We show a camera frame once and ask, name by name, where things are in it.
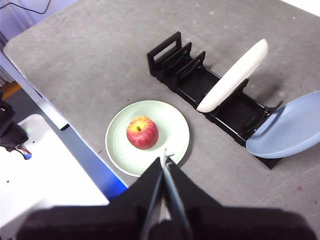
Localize pale green plate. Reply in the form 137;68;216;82
104;99;191;178

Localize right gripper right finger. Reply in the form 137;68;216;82
162;147;318;240

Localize cream white plate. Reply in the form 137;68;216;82
196;38;269;113

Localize black plate rack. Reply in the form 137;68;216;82
146;31;285;170

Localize red apple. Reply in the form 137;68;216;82
126;115;160;150

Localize blue plate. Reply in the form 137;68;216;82
245;90;320;160

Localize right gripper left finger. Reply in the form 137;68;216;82
15;156;165;240

